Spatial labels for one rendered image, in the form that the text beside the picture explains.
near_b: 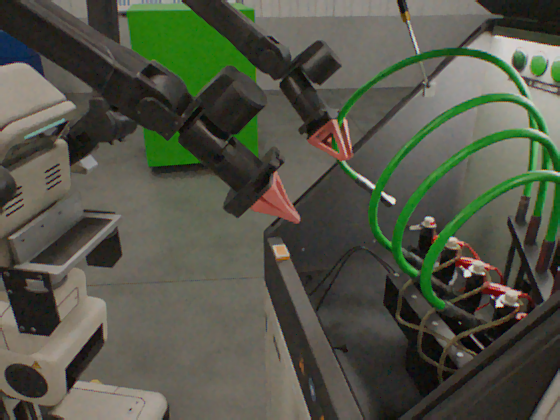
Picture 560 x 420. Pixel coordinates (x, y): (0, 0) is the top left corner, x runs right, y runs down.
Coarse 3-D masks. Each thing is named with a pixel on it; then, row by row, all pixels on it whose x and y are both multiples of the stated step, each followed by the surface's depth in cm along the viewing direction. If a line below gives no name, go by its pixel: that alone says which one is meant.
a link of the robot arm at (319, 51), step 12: (312, 48) 92; (324, 48) 91; (264, 60) 93; (276, 60) 92; (300, 60) 93; (312, 60) 92; (324, 60) 91; (336, 60) 91; (276, 72) 93; (288, 72) 97; (312, 72) 92; (324, 72) 92
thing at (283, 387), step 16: (272, 304) 122; (272, 320) 123; (272, 336) 125; (272, 352) 128; (288, 352) 107; (272, 368) 131; (288, 368) 107; (272, 384) 134; (288, 384) 109; (272, 400) 137; (288, 400) 111; (272, 416) 141; (288, 416) 113; (304, 416) 95
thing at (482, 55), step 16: (448, 48) 83; (464, 48) 83; (400, 64) 85; (496, 64) 83; (368, 80) 88; (512, 80) 84; (352, 96) 89; (528, 96) 84; (336, 144) 94; (352, 176) 96; (528, 192) 92
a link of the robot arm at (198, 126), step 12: (192, 120) 63; (204, 120) 62; (180, 132) 64; (192, 132) 61; (204, 132) 62; (216, 132) 62; (192, 144) 62; (204, 144) 62; (216, 144) 62; (204, 156) 63; (216, 156) 64
